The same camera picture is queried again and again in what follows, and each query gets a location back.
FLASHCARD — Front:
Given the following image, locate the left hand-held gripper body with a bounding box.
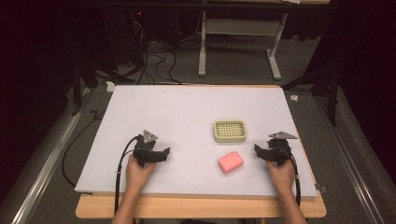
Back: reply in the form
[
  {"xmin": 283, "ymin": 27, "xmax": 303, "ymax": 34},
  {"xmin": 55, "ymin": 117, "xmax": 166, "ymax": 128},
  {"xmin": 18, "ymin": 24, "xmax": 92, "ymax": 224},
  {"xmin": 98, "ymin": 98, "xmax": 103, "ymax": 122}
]
[{"xmin": 133, "ymin": 129, "xmax": 161, "ymax": 168}]

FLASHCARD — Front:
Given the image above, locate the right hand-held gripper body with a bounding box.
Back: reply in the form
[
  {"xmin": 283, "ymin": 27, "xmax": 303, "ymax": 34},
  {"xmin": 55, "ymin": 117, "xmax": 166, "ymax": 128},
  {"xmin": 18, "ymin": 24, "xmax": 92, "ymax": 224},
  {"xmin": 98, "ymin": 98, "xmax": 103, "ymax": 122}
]
[{"xmin": 266, "ymin": 131, "xmax": 299, "ymax": 167}]

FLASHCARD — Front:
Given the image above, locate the person's left hand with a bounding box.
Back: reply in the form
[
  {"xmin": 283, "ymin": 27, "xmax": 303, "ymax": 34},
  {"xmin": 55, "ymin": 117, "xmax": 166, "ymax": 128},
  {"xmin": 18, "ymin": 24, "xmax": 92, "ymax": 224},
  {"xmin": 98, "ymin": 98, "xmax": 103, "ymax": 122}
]
[{"xmin": 125, "ymin": 154, "xmax": 157, "ymax": 192}]

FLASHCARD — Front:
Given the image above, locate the person's right hand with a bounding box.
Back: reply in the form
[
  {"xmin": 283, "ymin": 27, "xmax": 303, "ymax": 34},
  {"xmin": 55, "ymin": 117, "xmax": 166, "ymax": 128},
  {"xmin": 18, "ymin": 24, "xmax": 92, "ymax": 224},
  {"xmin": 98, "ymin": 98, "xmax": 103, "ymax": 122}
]
[{"xmin": 266, "ymin": 160, "xmax": 296, "ymax": 194}]

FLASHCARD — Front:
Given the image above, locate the pink soap bar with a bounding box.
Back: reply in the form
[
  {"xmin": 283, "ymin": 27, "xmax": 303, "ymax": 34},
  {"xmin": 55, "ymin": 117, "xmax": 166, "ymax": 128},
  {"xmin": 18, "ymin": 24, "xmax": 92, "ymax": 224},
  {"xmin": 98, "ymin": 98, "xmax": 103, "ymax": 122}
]
[{"xmin": 217, "ymin": 150, "xmax": 245, "ymax": 175}]

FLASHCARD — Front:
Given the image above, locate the cream soap dish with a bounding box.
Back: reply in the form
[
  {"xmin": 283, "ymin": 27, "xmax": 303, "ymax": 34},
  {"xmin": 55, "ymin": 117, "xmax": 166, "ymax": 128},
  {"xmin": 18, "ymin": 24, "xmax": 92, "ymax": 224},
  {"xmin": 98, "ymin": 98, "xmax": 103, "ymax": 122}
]
[{"xmin": 212, "ymin": 119, "xmax": 248, "ymax": 145}]

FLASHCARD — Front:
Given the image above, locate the white foam board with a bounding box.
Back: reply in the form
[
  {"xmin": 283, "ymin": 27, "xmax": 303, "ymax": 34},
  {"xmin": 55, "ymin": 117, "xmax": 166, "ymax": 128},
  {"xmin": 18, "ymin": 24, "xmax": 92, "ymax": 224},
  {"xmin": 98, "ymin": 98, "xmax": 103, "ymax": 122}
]
[{"xmin": 74, "ymin": 84, "xmax": 318, "ymax": 201}]

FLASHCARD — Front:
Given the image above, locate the black metal stand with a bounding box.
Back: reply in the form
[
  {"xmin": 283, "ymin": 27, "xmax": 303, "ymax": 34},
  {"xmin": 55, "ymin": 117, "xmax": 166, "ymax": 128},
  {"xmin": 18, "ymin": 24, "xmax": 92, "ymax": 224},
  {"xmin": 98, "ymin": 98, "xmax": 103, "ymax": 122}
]
[
  {"xmin": 70, "ymin": 57, "xmax": 136, "ymax": 117},
  {"xmin": 280, "ymin": 60, "xmax": 341, "ymax": 128}
]

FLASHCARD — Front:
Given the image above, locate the dark computer tower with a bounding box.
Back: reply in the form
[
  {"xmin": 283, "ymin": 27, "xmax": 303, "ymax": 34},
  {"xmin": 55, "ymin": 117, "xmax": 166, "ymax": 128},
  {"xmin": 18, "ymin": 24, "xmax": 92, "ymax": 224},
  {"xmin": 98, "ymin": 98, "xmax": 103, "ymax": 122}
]
[{"xmin": 123, "ymin": 8, "xmax": 149, "ymax": 67}]

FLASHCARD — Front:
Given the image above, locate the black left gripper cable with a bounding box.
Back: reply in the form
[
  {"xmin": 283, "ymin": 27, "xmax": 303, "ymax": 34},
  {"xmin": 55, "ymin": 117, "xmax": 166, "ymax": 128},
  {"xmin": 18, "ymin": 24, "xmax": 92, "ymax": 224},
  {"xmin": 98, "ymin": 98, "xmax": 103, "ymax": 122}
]
[{"xmin": 113, "ymin": 135, "xmax": 140, "ymax": 217}]

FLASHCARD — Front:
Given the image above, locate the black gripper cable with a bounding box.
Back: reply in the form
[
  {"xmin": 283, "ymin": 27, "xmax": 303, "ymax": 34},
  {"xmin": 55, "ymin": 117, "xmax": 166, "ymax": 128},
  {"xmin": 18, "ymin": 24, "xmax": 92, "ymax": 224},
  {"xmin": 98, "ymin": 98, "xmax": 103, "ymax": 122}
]
[
  {"xmin": 281, "ymin": 147, "xmax": 303, "ymax": 208},
  {"xmin": 113, "ymin": 135, "xmax": 140, "ymax": 217}
]

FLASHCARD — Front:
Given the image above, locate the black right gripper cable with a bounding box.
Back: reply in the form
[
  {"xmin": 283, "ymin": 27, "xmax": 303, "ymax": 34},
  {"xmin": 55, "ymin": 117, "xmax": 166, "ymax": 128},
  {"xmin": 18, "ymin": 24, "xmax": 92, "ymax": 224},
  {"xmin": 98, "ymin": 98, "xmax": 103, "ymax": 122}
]
[{"xmin": 281, "ymin": 147, "xmax": 303, "ymax": 208}]

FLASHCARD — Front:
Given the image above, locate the black floor cable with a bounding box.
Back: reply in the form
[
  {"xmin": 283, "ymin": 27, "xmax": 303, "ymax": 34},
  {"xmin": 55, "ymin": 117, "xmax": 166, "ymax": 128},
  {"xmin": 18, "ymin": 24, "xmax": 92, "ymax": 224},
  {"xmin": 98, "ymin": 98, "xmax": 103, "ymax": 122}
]
[{"xmin": 61, "ymin": 109, "xmax": 106, "ymax": 188}]

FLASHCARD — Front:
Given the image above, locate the metal floor rail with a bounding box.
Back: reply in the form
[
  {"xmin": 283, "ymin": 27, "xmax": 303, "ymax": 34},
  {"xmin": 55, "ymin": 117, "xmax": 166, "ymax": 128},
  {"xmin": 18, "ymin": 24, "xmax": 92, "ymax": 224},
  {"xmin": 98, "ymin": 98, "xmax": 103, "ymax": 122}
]
[
  {"xmin": 313, "ymin": 95, "xmax": 387, "ymax": 224},
  {"xmin": 11, "ymin": 88, "xmax": 92, "ymax": 224}
]

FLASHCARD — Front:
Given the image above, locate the bundle of black floor cables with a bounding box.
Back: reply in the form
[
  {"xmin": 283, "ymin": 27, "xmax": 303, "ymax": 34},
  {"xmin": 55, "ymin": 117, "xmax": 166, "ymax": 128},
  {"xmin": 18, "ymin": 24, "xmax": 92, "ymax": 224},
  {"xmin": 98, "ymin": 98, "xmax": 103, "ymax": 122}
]
[{"xmin": 122, "ymin": 18, "xmax": 183, "ymax": 86}]

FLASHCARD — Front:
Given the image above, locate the white desk frame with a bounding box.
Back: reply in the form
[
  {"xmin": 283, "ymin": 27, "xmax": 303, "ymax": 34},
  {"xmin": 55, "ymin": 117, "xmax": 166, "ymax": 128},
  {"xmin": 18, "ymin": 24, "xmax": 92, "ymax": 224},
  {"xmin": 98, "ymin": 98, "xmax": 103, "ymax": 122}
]
[{"xmin": 197, "ymin": 10, "xmax": 290, "ymax": 81}]

